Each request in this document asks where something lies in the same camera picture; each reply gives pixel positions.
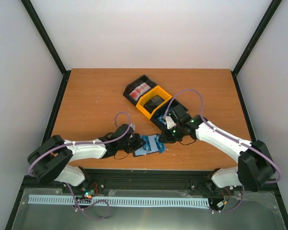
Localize yellow plastic bin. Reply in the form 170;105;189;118
136;85;172;119

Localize stack of red cards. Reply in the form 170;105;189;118
129;82;151;101

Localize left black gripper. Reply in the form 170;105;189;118
118;133;146;153

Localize black card holders in bin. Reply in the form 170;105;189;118
144;95;165;113

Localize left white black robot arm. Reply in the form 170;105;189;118
27;133;146;193

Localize black bin with blue cards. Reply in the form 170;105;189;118
150;99;189;130

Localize black bin with red cards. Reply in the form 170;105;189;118
123;75;157;106

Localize stack of blue cards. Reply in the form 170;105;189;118
157;115;167;127

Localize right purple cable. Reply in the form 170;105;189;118
164;89;283;214

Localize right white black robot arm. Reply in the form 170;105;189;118
159;115;276;192

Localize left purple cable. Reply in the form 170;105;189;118
28;111;132;220

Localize light blue slotted cable duct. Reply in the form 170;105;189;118
27;195;209;209

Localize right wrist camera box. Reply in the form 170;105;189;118
169;104;192;125

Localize purple cable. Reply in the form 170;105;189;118
164;89;283;214
28;111;132;220

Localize black leather card holder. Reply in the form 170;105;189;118
132;134;159;157

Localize black aluminium frame rail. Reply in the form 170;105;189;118
21;169;278;192

